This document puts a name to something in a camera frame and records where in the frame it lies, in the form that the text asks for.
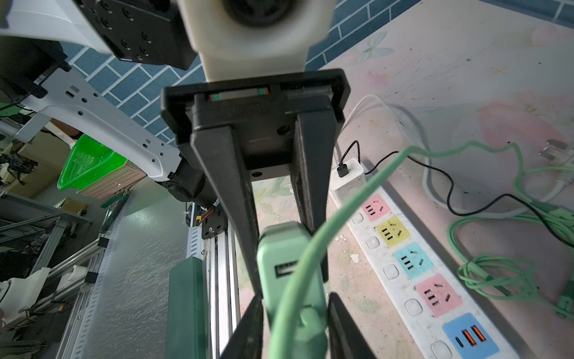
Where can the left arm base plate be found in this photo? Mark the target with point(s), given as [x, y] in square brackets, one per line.
[213, 222]

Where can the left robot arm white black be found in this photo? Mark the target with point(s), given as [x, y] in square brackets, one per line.
[35, 74]

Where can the white charger with black cable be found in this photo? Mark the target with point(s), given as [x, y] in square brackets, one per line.
[344, 171]

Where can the green rectangular pad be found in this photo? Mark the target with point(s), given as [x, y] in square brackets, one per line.
[187, 331]

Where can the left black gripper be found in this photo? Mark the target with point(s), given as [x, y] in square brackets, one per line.
[224, 126]

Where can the white power strip coloured sockets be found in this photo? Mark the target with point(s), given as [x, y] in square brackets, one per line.
[437, 304]

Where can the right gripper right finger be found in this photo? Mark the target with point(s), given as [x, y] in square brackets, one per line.
[345, 338]

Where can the green plastic basket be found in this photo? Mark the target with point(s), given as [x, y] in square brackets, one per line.
[88, 162]

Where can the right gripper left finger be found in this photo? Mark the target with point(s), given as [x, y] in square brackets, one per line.
[247, 339]

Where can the green charger plug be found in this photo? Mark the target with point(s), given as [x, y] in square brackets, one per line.
[287, 318]

